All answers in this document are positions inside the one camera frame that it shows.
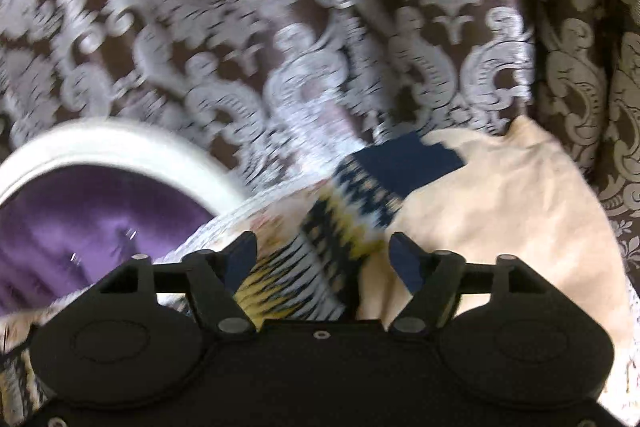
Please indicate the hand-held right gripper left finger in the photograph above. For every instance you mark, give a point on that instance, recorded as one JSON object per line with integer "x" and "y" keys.
{"x": 241, "y": 257}

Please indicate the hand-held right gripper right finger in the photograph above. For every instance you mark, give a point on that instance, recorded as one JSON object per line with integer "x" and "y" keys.
{"x": 404, "y": 264}

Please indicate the navy yellow patterned knit sweater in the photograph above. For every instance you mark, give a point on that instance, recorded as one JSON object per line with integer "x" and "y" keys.
{"x": 345, "y": 222}

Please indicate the floral sofa blanket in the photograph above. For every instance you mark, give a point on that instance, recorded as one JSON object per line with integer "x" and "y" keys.
{"x": 272, "y": 219}

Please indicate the cream cloth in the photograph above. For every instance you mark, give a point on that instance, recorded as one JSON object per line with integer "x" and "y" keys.
{"x": 510, "y": 217}

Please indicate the brown silver damask curtain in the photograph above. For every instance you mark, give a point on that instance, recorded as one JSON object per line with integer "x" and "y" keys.
{"x": 280, "y": 17}

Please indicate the purple velvet sofa white frame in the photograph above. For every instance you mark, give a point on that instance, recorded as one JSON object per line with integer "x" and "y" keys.
{"x": 90, "y": 217}

